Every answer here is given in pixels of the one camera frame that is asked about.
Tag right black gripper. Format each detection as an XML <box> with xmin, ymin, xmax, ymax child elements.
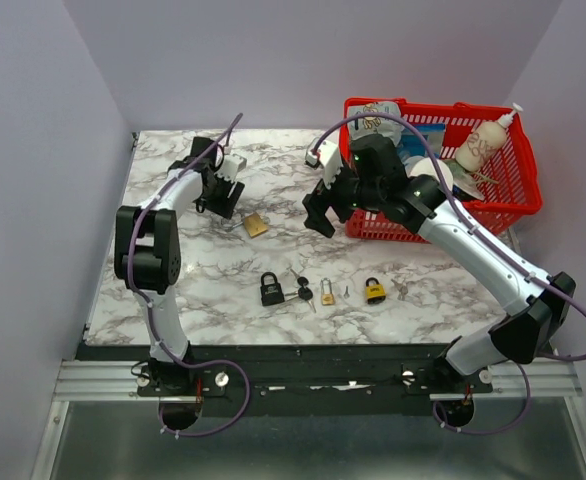
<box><xmin>301</xmin><ymin>157</ymin><xmax>383</xmax><ymax>239</ymax></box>

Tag large brass padlock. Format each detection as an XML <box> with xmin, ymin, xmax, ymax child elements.
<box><xmin>224</xmin><ymin>212</ymin><xmax>270</xmax><ymax>238</ymax></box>

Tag black-headed keys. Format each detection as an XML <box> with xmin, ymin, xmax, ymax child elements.
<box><xmin>284</xmin><ymin>268</ymin><xmax>317</xmax><ymax>313</ymax></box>

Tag small brass padlock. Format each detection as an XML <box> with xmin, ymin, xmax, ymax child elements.
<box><xmin>320</xmin><ymin>278</ymin><xmax>335</xmax><ymax>306</ymax></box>

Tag yellow padlock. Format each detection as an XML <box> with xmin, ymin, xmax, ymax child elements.
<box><xmin>364</xmin><ymin>277</ymin><xmax>386</xmax><ymax>305</ymax></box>

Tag black padlock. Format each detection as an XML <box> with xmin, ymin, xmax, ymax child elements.
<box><xmin>260</xmin><ymin>272</ymin><xmax>285</xmax><ymax>307</ymax></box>

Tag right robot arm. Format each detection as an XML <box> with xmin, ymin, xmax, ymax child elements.
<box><xmin>303</xmin><ymin>134</ymin><xmax>576</xmax><ymax>392</ymax></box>

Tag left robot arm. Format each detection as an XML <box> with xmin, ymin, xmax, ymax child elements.
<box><xmin>114</xmin><ymin>136</ymin><xmax>246</xmax><ymax>403</ymax></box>

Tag silver key bunch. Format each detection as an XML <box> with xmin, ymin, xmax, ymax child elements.
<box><xmin>393</xmin><ymin>280</ymin><xmax>408</xmax><ymax>301</ymax></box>

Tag light blue wipes pack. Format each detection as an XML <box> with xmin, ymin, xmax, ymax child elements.
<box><xmin>347</xmin><ymin>100</ymin><xmax>404</xmax><ymax>146</ymax></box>

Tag white toilet paper roll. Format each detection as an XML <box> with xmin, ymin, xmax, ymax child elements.
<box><xmin>407</xmin><ymin>157</ymin><xmax>454</xmax><ymax>190</ymax></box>

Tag blue plastic package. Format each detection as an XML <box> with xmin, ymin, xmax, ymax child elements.
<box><xmin>398</xmin><ymin>123</ymin><xmax>446</xmax><ymax>161</ymax></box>

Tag cream pump lotion bottle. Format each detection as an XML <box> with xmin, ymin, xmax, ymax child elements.
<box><xmin>455</xmin><ymin>103</ymin><xmax>523</xmax><ymax>173</ymax></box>

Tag red plastic basket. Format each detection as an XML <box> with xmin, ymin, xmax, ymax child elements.
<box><xmin>345</xmin><ymin>97</ymin><xmax>543</xmax><ymax>243</ymax></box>

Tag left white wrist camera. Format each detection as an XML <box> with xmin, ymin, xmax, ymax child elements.
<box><xmin>214</xmin><ymin>154</ymin><xmax>247</xmax><ymax>184</ymax></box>

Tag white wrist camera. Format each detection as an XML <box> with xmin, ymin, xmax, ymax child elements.
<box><xmin>214</xmin><ymin>154</ymin><xmax>247</xmax><ymax>184</ymax></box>
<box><xmin>305</xmin><ymin>140</ymin><xmax>343</xmax><ymax>190</ymax></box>

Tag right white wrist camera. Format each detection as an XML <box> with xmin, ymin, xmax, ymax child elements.
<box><xmin>305</xmin><ymin>140</ymin><xmax>343</xmax><ymax>190</ymax></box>

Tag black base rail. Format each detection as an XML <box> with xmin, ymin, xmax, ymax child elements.
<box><xmin>137</xmin><ymin>344</ymin><xmax>493</xmax><ymax>417</ymax></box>

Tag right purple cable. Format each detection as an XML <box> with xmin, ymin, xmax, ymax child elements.
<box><xmin>310</xmin><ymin>110</ymin><xmax>586</xmax><ymax>435</ymax></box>

